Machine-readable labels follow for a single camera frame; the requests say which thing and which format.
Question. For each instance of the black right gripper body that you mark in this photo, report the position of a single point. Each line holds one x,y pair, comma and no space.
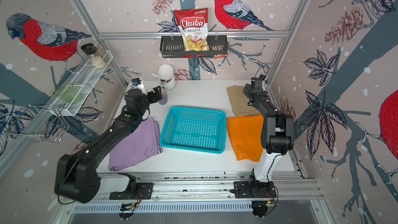
247,91

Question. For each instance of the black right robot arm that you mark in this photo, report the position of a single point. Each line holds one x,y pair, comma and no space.
276,134

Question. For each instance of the red Chuba chips bag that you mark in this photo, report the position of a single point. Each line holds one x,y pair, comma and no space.
193,26

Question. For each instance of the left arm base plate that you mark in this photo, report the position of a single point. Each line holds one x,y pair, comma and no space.
140,191

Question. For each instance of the beige pants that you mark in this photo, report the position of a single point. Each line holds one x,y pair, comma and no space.
239,102

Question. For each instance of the orange pants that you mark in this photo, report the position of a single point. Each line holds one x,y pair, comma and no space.
245,136

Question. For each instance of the green glass bowl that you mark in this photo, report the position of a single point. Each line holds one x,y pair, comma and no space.
68,93

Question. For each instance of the teal plastic basket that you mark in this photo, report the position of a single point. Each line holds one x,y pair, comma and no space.
195,129

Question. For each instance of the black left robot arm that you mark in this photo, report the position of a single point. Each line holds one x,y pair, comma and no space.
76,176

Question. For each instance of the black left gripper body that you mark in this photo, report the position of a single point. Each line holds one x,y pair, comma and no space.
152,98

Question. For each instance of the black lid spice jar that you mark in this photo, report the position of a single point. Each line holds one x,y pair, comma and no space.
90,51

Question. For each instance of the purple pants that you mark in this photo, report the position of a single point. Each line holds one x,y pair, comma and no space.
139,146

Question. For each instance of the white wire wall shelf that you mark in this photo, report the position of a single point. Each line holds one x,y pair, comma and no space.
85,78

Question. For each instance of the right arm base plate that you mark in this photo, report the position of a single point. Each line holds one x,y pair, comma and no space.
246,189

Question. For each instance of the small glass spice jar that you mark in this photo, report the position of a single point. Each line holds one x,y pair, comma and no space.
102,52

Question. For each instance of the black wire wall basket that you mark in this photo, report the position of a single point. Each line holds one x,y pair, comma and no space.
177,47

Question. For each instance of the white ceramic jar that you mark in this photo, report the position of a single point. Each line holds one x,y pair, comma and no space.
166,77

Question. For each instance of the wire hook rack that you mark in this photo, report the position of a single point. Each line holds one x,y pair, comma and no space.
36,123

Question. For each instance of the purple cup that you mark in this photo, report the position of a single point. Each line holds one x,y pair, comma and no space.
164,98

